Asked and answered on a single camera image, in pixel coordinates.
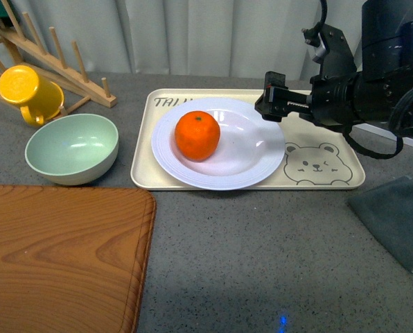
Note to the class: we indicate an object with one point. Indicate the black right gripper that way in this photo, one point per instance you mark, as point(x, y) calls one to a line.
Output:
point(330, 104)

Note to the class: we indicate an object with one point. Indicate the white round plate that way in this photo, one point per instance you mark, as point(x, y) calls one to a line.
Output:
point(250, 149)

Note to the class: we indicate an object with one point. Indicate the orange fruit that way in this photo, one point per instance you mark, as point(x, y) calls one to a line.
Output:
point(197, 135)

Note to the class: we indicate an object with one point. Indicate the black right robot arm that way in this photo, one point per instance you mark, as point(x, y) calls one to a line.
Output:
point(383, 90)

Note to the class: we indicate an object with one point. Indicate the cream bear tray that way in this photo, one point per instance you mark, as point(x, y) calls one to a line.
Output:
point(315, 158)

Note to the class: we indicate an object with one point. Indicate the grey curtain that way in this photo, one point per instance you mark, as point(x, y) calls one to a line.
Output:
point(242, 39)

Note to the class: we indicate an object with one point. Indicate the grey cloth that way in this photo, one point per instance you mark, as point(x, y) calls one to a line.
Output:
point(387, 212)

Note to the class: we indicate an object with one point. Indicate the wooden dish rack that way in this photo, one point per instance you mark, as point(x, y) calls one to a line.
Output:
point(24, 46)

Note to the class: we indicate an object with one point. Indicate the green bowl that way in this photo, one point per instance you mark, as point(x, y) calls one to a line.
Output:
point(73, 150)

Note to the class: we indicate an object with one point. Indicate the yellow mug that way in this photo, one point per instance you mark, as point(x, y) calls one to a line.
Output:
point(38, 99)

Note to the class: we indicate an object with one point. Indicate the wooden cutting board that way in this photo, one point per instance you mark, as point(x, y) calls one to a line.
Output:
point(73, 259)

